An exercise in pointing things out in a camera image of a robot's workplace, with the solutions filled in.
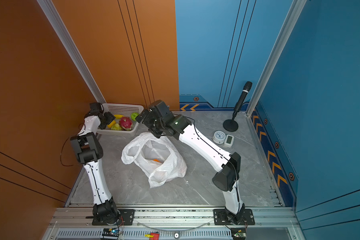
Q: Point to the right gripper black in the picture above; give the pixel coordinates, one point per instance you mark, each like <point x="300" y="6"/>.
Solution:
<point x="147" y="122"/>

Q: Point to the circuit board right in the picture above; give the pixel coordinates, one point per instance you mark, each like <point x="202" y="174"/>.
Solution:
<point x="238" y="235"/>

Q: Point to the red dragon fruit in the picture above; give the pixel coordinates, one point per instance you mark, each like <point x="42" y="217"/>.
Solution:
<point x="126" y="123"/>

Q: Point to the green apple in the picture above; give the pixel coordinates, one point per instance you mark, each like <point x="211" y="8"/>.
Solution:
<point x="134" y="116"/>

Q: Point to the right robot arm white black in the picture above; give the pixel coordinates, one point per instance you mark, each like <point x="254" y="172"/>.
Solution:
<point x="226" y="165"/>

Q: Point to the yellow banana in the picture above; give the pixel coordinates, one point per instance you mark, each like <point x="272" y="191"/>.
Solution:
<point x="115" y="121"/>

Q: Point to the white plastic bag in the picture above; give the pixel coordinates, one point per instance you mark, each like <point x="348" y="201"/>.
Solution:
<point x="159" y="159"/>

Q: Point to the round white clock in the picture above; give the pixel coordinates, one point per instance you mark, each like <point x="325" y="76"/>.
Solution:
<point x="219" y="137"/>

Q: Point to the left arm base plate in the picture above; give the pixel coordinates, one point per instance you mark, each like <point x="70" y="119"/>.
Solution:
<point x="125" y="218"/>

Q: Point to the white plastic basket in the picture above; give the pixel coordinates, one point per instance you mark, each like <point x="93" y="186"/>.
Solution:
<point x="125" y="110"/>

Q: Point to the red yellow button box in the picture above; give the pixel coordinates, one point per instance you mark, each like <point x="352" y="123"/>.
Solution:
<point x="152" y="236"/>

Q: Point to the small white digital timer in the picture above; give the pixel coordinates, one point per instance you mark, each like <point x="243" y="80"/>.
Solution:
<point x="229" y="140"/>

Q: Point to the aluminium front rail frame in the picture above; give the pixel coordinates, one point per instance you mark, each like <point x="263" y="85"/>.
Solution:
<point x="175" y="222"/>

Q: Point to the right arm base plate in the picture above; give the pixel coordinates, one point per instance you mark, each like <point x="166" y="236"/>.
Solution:
<point x="245" y="217"/>

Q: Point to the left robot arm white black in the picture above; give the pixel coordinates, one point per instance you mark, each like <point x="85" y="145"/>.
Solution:
<point x="89" y="152"/>

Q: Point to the black microphone on stand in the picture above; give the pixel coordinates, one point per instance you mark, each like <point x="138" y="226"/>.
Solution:
<point x="231" y="125"/>

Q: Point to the green circuit board left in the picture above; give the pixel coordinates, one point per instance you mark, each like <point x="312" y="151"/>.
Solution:
<point x="111" y="234"/>

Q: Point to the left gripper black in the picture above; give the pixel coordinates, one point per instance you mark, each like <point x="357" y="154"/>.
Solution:
<point x="109" y="117"/>

